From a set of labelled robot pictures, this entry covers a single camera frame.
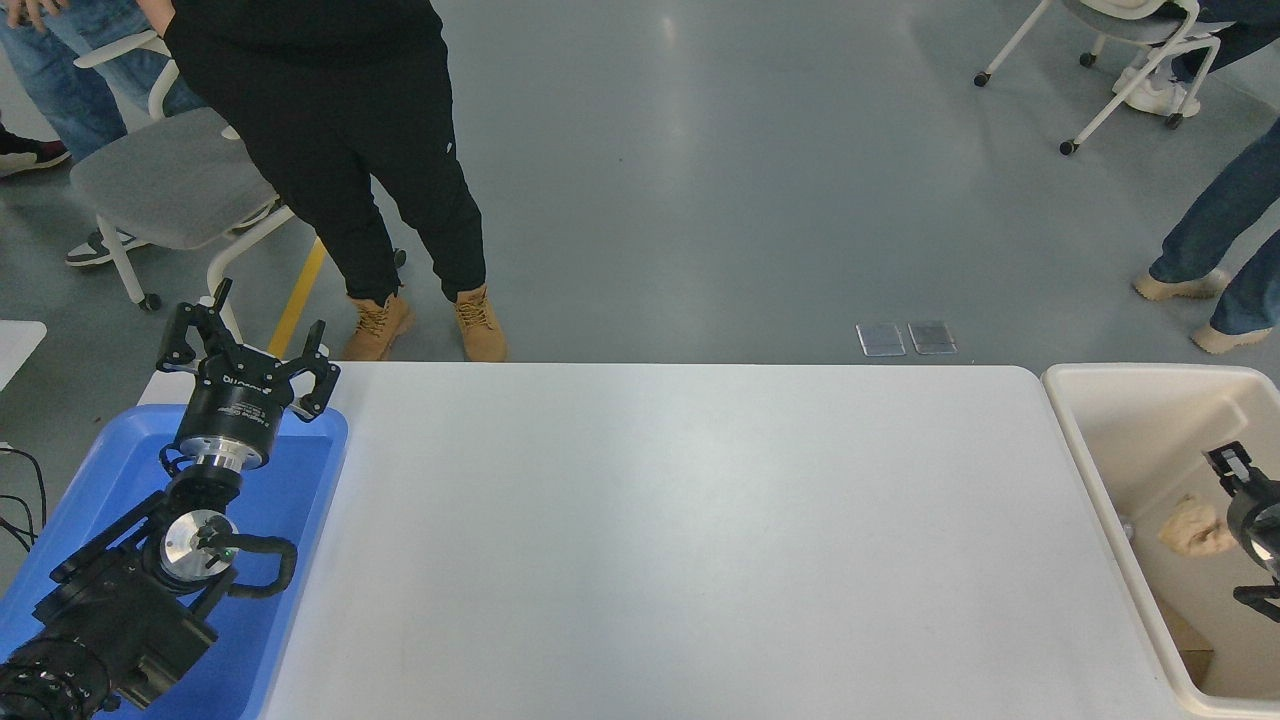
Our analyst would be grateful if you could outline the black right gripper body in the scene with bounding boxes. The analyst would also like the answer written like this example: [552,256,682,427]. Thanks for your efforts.
[1227,478,1280,583]

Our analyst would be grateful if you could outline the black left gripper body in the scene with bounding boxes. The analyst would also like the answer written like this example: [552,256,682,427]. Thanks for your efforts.
[177,347,297,453]

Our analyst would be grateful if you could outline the tan paper ball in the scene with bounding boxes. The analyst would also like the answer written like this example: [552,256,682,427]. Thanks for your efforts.
[1158,494,1238,558]

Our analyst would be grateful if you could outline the person's hand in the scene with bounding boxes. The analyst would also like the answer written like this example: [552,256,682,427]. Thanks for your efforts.
[3,0,67,31]

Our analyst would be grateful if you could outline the large pale plastic bin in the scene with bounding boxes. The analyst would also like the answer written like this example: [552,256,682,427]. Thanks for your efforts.
[1040,363,1280,720]

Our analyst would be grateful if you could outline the blue plastic tray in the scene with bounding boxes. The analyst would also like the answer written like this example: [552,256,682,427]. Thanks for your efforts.
[0,403,349,720]

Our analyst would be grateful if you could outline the small white table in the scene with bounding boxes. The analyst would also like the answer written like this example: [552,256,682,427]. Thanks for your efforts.
[0,320,47,391]

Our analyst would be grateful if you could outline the person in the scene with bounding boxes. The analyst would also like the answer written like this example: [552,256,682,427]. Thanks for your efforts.
[1110,0,1280,119]
[0,120,71,179]
[163,0,509,363]
[0,0,206,267]
[1132,118,1280,356]

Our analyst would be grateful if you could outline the grey seat white frame chair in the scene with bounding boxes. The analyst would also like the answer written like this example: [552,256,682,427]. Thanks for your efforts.
[68,30,409,346]
[973,0,1229,156]

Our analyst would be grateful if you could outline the thin black cables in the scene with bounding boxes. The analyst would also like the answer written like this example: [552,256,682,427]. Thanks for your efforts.
[0,445,48,551]

